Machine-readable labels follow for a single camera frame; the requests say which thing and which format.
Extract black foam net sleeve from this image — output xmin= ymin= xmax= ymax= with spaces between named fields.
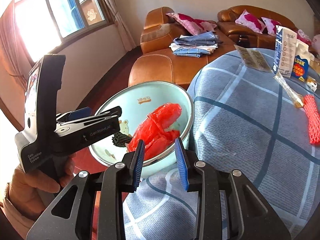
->
xmin=112 ymin=132 xmax=132 ymax=147

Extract red plastic bag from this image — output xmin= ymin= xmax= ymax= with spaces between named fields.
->
xmin=126 ymin=103 xmax=182 ymax=160

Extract clear plastic wrapper strip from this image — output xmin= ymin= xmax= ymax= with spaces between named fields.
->
xmin=274 ymin=72 xmax=304 ymax=108

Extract red foam net sleeve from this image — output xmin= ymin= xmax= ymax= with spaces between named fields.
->
xmin=303 ymin=95 xmax=320 ymax=145

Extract person's left hand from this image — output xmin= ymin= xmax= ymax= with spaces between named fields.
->
xmin=8 ymin=153 xmax=76 ymax=220

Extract blue plaid tablecloth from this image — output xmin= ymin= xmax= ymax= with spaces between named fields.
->
xmin=124 ymin=51 xmax=319 ymax=239

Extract orange leather chaise sofa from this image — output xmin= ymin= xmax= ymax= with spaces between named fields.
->
xmin=128 ymin=7 xmax=235 ymax=89

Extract beige curtain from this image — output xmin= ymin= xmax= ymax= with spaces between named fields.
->
xmin=104 ymin=0 xmax=136 ymax=51

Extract folded blue plaid cloths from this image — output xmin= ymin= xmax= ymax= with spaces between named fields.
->
xmin=169 ymin=31 xmax=223 ymax=58

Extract patterned paper sheet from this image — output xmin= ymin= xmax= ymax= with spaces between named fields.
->
xmin=234 ymin=45 xmax=272 ymax=73

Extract pink pillow on chaise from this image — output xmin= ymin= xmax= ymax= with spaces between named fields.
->
xmin=167 ymin=12 xmax=217 ymax=35

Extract small yellow white packet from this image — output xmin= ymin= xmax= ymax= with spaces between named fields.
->
xmin=306 ymin=76 xmax=318 ymax=92

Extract standing blue milk carton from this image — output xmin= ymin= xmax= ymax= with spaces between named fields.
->
xmin=291 ymin=40 xmax=310 ymax=82

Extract tall white grey carton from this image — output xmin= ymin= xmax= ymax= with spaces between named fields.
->
xmin=272 ymin=25 xmax=297 ymax=78

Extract brown leather long sofa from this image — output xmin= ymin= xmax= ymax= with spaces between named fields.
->
xmin=217 ymin=5 xmax=298 ymax=49

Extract pink red pillow left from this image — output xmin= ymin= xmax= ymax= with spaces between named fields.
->
xmin=235 ymin=10 xmax=266 ymax=34

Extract pink red pillow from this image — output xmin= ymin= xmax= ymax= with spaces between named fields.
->
xmin=235 ymin=10 xmax=266 ymax=34
xmin=261 ymin=17 xmax=281 ymax=37

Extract pink red pillow middle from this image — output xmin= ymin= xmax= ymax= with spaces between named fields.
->
xmin=261 ymin=17 xmax=281 ymax=37

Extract window with frame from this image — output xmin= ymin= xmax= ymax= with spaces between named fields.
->
xmin=14 ymin=0 xmax=113 ymax=62

